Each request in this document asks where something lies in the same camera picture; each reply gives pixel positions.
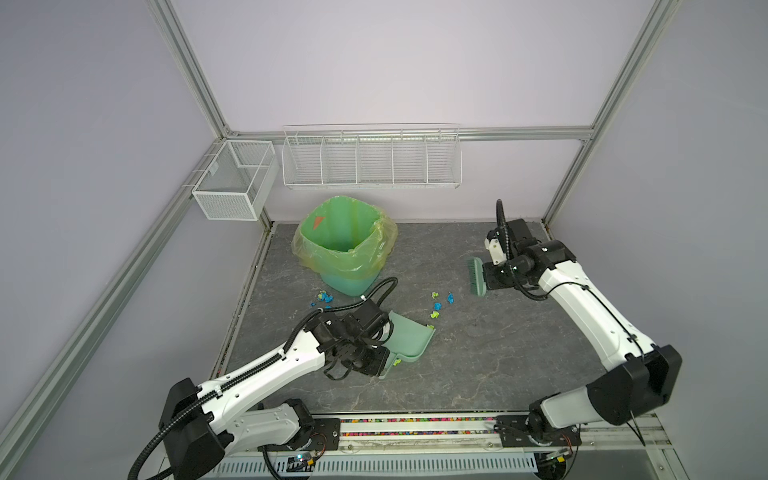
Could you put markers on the long white wire basket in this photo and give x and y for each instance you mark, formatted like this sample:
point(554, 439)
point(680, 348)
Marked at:
point(388, 155)

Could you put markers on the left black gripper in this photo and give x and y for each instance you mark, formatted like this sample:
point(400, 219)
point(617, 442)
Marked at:
point(377, 367)

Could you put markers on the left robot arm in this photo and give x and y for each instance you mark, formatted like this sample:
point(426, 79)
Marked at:
point(202, 424)

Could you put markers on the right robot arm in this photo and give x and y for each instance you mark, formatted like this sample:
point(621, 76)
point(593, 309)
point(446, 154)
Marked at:
point(640, 375)

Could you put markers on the mint green dustpan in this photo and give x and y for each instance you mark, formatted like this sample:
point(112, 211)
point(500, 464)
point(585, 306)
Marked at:
point(407, 342)

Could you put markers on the green trash bin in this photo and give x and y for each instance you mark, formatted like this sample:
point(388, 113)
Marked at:
point(345, 252)

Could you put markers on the aluminium frame profiles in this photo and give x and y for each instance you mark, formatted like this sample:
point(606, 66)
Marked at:
point(30, 420)

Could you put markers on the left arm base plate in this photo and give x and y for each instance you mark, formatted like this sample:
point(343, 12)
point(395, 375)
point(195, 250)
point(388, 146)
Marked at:
point(324, 434)

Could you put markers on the aluminium front rail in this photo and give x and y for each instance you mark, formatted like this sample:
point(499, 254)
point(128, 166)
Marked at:
point(474, 431)

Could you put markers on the white vented cable duct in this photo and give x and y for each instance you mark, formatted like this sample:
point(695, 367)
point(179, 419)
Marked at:
point(408, 465)

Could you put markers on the blue green scraps near bin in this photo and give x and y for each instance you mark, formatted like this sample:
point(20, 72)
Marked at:
point(439, 303)

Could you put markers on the yellow-green plastic bin liner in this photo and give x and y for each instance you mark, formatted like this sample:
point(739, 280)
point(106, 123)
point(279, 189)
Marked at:
point(372, 240)

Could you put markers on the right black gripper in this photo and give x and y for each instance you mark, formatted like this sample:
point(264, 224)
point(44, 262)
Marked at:
point(489, 279)

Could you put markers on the blue scraps beside bin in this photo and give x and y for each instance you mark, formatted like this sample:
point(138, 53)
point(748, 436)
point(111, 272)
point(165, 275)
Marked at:
point(322, 299)

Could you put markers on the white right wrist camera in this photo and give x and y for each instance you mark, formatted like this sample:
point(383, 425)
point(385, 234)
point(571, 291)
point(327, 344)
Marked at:
point(497, 254)

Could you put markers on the small white mesh basket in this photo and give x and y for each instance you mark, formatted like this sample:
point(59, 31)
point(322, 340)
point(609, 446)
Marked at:
point(237, 181)

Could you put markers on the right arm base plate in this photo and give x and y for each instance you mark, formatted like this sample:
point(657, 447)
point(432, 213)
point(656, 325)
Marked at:
point(524, 430)

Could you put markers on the mint green hand brush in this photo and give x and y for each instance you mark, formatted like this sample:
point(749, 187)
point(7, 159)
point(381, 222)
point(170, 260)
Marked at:
point(476, 277)

